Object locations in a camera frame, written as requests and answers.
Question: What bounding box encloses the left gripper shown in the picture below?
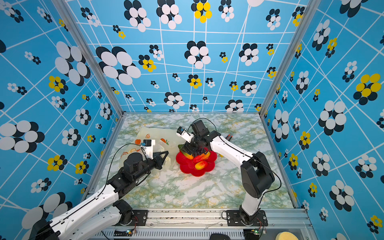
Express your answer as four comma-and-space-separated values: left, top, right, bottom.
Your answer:
133, 150, 169, 183

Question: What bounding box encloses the green yellow mango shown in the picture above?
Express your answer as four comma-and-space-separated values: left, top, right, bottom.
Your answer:
178, 145, 194, 160

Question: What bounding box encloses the translucent cream plastic bag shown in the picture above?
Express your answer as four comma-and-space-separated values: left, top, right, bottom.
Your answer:
118, 127, 183, 170

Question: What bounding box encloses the red yellow mango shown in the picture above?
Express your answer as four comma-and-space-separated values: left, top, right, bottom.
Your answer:
195, 161, 208, 170

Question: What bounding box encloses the red flower-shaped plate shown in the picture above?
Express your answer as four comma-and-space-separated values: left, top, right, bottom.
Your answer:
176, 148, 218, 177

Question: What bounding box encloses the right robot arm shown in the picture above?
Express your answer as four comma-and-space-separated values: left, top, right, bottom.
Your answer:
177, 118, 282, 226

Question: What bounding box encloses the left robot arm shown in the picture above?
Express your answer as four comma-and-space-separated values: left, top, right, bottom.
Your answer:
29, 151, 169, 240

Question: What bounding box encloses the yellow round object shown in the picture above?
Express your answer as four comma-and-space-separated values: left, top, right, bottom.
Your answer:
275, 232, 299, 240

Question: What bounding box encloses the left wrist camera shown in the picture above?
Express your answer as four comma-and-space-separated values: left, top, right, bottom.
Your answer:
141, 139, 156, 159

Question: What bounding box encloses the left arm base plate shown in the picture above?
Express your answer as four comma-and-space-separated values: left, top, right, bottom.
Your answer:
116, 210, 149, 227

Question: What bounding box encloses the aluminium front rail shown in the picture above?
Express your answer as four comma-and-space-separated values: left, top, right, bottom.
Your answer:
71, 208, 319, 240

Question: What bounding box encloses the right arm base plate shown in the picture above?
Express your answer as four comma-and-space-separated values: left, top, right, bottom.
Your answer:
225, 210, 269, 227

